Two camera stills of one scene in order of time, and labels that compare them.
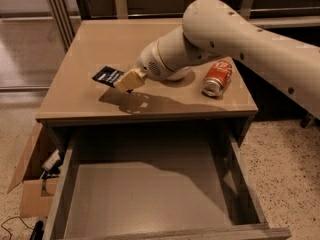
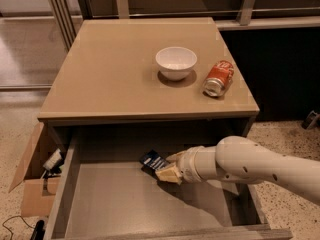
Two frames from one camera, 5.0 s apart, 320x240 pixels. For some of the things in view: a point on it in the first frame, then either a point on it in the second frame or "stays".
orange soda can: (217, 78) stays
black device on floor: (38, 232) stays
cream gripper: (150, 64) → (185, 164)
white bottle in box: (51, 160) stays
